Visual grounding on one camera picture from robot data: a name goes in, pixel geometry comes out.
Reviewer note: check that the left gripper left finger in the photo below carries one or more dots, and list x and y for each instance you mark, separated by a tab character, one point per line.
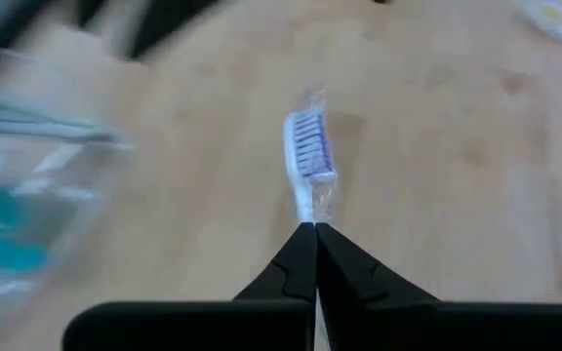
261	322

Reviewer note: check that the wrapped yellow white toothbrush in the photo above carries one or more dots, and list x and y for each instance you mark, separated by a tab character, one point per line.
554	14

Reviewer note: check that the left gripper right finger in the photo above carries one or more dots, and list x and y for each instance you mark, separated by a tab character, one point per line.
383	322

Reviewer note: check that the blue mouthwash bottle white cap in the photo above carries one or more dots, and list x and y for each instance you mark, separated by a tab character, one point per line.
3	244

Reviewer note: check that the clear acrylic organizer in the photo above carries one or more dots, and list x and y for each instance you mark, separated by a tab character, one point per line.
42	219

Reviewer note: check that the purple white toothbrush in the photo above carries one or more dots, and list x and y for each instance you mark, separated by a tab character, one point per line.
308	146

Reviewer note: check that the blue white toothbrush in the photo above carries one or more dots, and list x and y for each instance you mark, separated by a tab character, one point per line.
42	127

